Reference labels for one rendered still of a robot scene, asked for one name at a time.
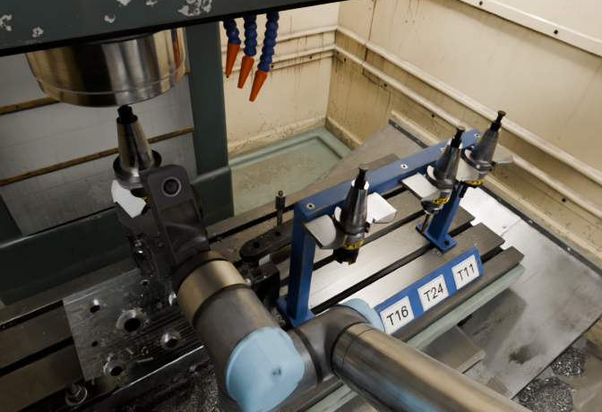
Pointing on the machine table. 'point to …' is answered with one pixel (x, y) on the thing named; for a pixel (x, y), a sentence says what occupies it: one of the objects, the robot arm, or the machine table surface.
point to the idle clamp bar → (277, 237)
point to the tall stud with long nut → (279, 205)
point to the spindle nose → (111, 69)
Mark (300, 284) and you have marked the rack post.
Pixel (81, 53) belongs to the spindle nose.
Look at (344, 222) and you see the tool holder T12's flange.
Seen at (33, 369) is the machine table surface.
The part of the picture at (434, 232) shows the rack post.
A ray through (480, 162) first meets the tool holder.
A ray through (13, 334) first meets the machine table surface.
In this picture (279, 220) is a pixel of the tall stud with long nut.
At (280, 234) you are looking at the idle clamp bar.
